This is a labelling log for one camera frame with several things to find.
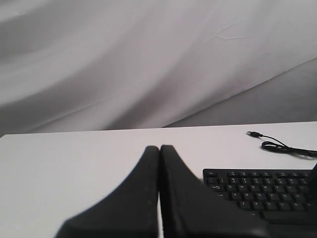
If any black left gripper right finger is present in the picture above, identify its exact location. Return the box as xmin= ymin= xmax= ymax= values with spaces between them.
xmin=160 ymin=145 xmax=272 ymax=238

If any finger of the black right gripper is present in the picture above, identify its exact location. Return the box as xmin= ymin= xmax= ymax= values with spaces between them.
xmin=307 ymin=164 xmax=317 ymax=182

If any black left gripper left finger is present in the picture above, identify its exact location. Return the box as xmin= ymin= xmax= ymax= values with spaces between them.
xmin=56 ymin=146 xmax=159 ymax=238

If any black acer keyboard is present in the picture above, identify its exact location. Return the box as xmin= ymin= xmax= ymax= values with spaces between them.
xmin=203 ymin=169 xmax=317 ymax=225

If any grey backdrop cloth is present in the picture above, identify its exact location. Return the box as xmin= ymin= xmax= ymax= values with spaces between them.
xmin=0 ymin=0 xmax=317 ymax=135

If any black USB cable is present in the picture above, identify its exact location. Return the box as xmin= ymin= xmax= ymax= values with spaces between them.
xmin=246 ymin=131 xmax=317 ymax=160

